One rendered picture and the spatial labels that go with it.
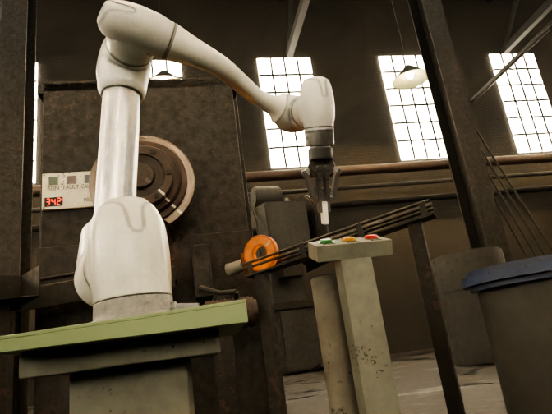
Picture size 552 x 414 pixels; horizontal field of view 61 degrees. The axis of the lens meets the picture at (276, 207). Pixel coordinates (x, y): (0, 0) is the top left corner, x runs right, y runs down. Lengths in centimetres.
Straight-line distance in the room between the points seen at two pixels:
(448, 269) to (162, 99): 266
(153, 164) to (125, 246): 126
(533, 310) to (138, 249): 89
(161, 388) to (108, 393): 9
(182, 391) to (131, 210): 36
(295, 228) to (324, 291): 498
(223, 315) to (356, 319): 71
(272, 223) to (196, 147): 405
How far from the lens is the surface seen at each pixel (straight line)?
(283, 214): 651
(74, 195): 243
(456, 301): 411
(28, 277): 209
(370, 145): 969
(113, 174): 126
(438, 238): 956
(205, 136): 250
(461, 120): 613
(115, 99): 136
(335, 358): 155
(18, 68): 584
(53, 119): 263
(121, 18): 132
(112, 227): 98
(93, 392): 92
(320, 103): 143
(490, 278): 125
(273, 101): 155
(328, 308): 156
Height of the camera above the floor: 30
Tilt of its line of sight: 17 degrees up
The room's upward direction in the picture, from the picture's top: 8 degrees counter-clockwise
